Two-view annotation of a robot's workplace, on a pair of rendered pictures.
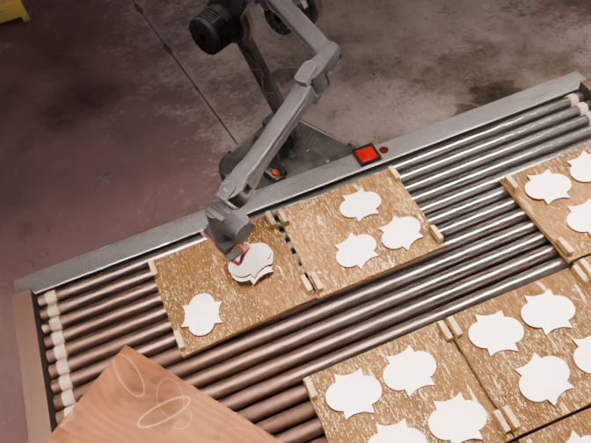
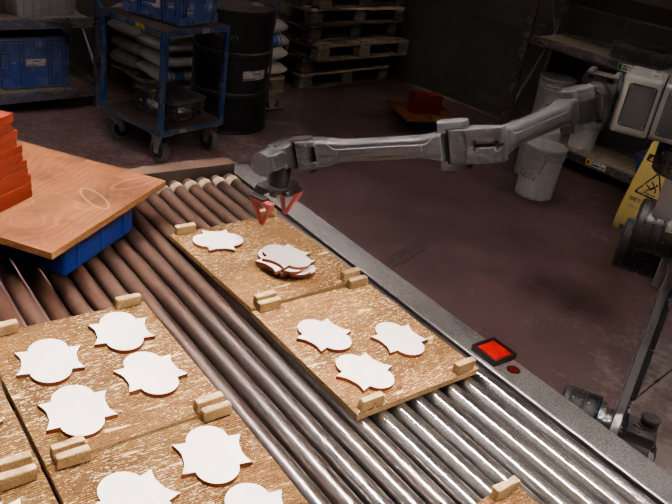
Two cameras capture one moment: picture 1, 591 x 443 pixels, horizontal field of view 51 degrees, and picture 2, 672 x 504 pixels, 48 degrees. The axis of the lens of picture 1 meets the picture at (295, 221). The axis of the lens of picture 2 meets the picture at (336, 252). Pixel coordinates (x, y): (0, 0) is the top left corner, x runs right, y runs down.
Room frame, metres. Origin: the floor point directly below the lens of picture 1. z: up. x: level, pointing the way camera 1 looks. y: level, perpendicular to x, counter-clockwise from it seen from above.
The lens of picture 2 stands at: (0.40, -1.43, 1.89)
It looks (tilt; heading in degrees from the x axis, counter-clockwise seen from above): 27 degrees down; 63
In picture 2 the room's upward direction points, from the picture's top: 9 degrees clockwise
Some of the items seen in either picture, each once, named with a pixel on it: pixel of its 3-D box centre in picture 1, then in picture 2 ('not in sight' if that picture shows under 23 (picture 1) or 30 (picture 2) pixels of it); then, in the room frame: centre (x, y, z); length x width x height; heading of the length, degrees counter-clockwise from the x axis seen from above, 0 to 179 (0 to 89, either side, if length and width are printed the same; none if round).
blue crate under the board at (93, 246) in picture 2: not in sight; (50, 220); (0.50, 0.42, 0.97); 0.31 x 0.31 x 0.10; 50
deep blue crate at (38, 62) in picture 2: not in sight; (25, 55); (0.58, 4.39, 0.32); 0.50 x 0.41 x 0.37; 18
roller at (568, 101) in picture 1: (329, 192); (418, 329); (1.32, -0.13, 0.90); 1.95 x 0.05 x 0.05; 104
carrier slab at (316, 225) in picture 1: (358, 228); (362, 341); (1.13, -0.19, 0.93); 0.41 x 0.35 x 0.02; 104
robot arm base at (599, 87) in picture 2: not in sight; (593, 100); (1.78, 0.01, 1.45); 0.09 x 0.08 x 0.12; 131
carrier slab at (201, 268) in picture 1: (229, 280); (265, 258); (1.03, 0.22, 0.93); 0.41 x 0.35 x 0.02; 106
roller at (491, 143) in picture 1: (335, 203); (403, 334); (1.27, -0.14, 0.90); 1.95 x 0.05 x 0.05; 104
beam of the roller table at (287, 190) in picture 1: (321, 181); (438, 327); (1.39, -0.11, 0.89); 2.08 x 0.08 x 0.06; 104
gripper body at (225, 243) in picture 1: (222, 229); (278, 177); (1.03, 0.20, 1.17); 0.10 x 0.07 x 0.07; 34
